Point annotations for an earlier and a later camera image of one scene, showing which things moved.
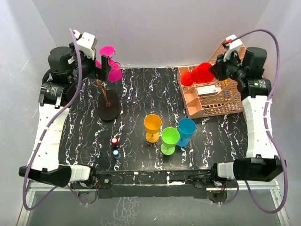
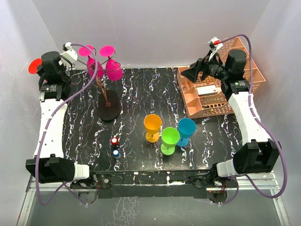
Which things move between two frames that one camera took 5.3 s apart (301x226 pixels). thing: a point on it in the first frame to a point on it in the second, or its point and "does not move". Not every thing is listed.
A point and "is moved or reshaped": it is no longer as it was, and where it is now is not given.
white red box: (207, 90) does not move
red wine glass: (202, 73) is moved or reshaped
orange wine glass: (152, 123) does not move
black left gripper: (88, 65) to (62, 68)
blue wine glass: (186, 128) does not move
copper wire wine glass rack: (108, 104) does not move
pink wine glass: (115, 73) does not move
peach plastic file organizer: (214, 98) does not move
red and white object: (231, 43) to (214, 44)
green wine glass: (170, 137) does not move
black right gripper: (217, 67) to (201, 65)
